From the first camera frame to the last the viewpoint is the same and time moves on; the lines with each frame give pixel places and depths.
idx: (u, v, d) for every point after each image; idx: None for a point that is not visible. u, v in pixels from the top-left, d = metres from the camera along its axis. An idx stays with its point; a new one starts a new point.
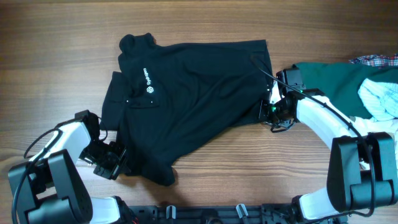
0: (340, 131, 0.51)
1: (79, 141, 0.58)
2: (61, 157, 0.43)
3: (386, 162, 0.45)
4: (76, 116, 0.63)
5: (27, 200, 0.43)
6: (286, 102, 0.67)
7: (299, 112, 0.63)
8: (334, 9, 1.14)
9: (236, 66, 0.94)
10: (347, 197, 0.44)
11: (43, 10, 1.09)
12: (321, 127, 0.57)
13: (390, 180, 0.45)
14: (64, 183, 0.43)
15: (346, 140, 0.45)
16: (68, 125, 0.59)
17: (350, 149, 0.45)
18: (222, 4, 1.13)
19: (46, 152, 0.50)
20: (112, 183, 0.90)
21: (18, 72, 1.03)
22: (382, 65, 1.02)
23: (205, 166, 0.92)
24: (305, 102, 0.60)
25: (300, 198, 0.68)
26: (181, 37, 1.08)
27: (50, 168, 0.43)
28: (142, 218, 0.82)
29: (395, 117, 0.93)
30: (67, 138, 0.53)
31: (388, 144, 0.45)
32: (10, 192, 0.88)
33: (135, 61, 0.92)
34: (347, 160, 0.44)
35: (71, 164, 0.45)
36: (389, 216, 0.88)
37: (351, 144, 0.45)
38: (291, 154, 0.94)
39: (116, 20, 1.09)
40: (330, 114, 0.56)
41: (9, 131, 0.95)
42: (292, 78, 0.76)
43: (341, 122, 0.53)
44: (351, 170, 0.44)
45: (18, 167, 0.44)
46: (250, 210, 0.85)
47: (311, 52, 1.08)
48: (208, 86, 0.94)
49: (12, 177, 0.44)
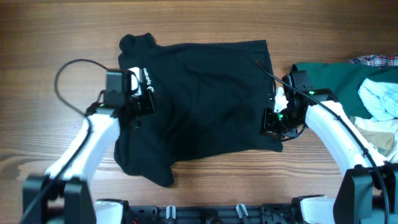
0: (354, 156, 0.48)
1: (107, 140, 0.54)
2: (79, 188, 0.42)
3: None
4: (115, 91, 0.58)
5: (35, 218, 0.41)
6: (295, 103, 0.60)
7: (309, 119, 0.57)
8: (334, 8, 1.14)
9: (235, 66, 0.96)
10: None
11: (43, 10, 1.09)
12: (330, 140, 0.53)
13: None
14: (76, 214, 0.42)
15: (360, 173, 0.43)
16: (99, 121, 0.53)
17: (364, 188, 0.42)
18: (222, 4, 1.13)
19: (66, 168, 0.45)
20: (112, 183, 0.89)
21: (17, 72, 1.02)
22: (382, 65, 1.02)
23: (205, 166, 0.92)
24: (318, 110, 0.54)
25: (301, 201, 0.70)
26: (182, 37, 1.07)
27: (64, 195, 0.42)
28: (142, 219, 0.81)
29: (394, 117, 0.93)
30: (94, 148, 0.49)
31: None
32: (10, 193, 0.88)
33: (136, 61, 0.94)
34: (360, 194, 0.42)
35: (86, 193, 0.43)
36: None
37: (365, 178, 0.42)
38: (291, 154, 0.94)
39: (116, 20, 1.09)
40: (344, 129, 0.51)
41: (9, 131, 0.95)
42: (300, 81, 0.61)
43: (354, 144, 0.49)
44: (364, 204, 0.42)
45: (35, 180, 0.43)
46: (250, 210, 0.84)
47: (311, 51, 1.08)
48: (208, 87, 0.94)
49: (27, 188, 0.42)
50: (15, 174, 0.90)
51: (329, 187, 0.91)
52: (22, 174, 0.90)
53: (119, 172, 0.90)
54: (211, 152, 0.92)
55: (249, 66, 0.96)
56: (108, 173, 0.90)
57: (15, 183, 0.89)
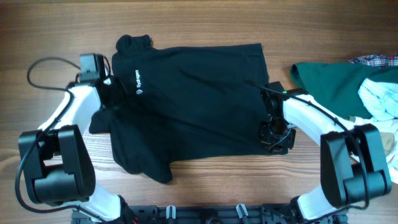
0: (326, 127, 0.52)
1: (88, 107, 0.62)
2: (71, 132, 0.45)
3: (375, 154, 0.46)
4: (89, 73, 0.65)
5: (35, 170, 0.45)
6: (273, 104, 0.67)
7: (286, 113, 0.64)
8: (334, 8, 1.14)
9: (229, 69, 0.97)
10: (342, 193, 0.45)
11: (43, 10, 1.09)
12: (306, 124, 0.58)
13: (380, 170, 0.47)
14: (73, 159, 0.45)
15: (334, 138, 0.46)
16: (79, 88, 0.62)
17: (339, 149, 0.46)
18: (222, 4, 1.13)
19: (56, 123, 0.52)
20: (112, 183, 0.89)
21: (18, 72, 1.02)
22: (382, 65, 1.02)
23: (204, 165, 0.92)
24: (290, 102, 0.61)
25: (298, 200, 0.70)
26: (182, 38, 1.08)
27: (59, 141, 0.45)
28: (141, 218, 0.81)
29: (395, 117, 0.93)
30: (78, 109, 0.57)
31: (374, 137, 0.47)
32: (10, 193, 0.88)
33: (129, 62, 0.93)
34: (337, 156, 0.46)
35: (79, 140, 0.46)
36: (389, 216, 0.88)
37: (339, 140, 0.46)
38: (291, 154, 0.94)
39: (116, 20, 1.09)
40: (315, 111, 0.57)
41: (8, 131, 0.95)
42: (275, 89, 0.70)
43: (325, 119, 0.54)
44: (344, 166, 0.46)
45: (29, 135, 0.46)
46: (250, 210, 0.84)
47: (311, 52, 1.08)
48: (205, 88, 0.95)
49: (21, 143, 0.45)
50: (15, 174, 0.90)
51: None
52: None
53: (119, 172, 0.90)
54: (208, 152, 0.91)
55: (245, 71, 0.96)
56: (108, 173, 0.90)
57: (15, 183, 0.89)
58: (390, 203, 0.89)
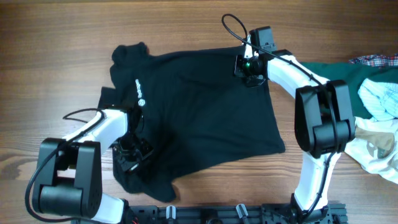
0: (302, 84, 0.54)
1: (115, 131, 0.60)
2: (92, 150, 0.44)
3: (342, 106, 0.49)
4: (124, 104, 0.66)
5: (46, 178, 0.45)
6: (259, 63, 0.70)
7: (270, 73, 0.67)
8: (334, 9, 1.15)
9: (227, 74, 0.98)
10: (311, 137, 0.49)
11: (43, 10, 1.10)
12: (287, 83, 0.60)
13: (347, 121, 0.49)
14: (85, 177, 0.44)
15: (307, 91, 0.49)
16: (112, 112, 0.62)
17: (313, 101, 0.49)
18: (222, 4, 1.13)
19: (81, 136, 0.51)
20: (113, 183, 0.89)
21: (18, 71, 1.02)
22: (382, 65, 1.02)
23: (206, 173, 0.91)
24: (272, 61, 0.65)
25: (295, 193, 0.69)
26: (181, 37, 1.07)
27: (78, 155, 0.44)
28: (141, 218, 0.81)
29: (394, 117, 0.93)
30: (106, 128, 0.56)
31: (344, 91, 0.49)
32: (10, 193, 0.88)
33: (128, 73, 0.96)
34: (308, 107, 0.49)
35: (97, 158, 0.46)
36: (390, 216, 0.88)
37: (311, 94, 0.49)
38: (291, 154, 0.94)
39: (116, 20, 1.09)
40: (295, 69, 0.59)
41: (9, 131, 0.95)
42: (263, 38, 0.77)
43: (303, 76, 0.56)
44: (313, 114, 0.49)
45: (51, 141, 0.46)
46: (250, 210, 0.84)
47: (311, 51, 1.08)
48: (204, 94, 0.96)
49: (43, 148, 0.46)
50: (15, 175, 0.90)
51: (330, 187, 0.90)
52: (22, 174, 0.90)
53: None
54: (211, 157, 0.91)
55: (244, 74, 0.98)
56: (108, 173, 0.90)
57: (15, 183, 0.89)
58: (390, 203, 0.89)
